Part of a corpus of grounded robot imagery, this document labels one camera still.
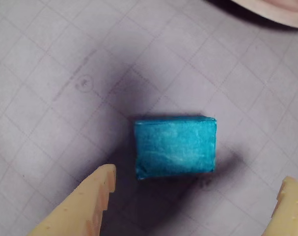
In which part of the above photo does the brown gridded wrapping paper sheet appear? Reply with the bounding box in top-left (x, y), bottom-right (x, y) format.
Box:
top-left (0, 0), bottom-right (298, 236)

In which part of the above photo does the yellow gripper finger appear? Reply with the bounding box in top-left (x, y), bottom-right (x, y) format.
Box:
top-left (26, 164), bottom-right (117, 236)
top-left (261, 176), bottom-right (298, 236)

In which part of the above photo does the round wooden bowl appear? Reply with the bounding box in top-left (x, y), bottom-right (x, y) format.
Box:
top-left (204, 0), bottom-right (298, 31)

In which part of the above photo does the blue block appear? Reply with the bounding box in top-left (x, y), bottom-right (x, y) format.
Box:
top-left (134, 115), bottom-right (217, 181)

